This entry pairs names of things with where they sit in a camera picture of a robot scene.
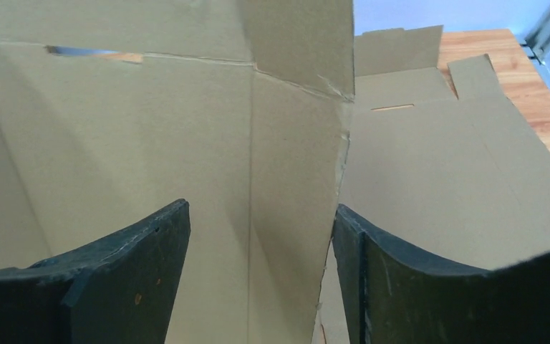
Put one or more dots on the flat cardboard sheet underneath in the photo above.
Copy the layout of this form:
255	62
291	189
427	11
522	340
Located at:
447	164

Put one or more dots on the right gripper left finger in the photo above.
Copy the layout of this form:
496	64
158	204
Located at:
118	289

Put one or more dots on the cardboard box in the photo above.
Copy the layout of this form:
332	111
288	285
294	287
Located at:
111	110

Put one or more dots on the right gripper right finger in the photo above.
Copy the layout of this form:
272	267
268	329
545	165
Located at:
396	292

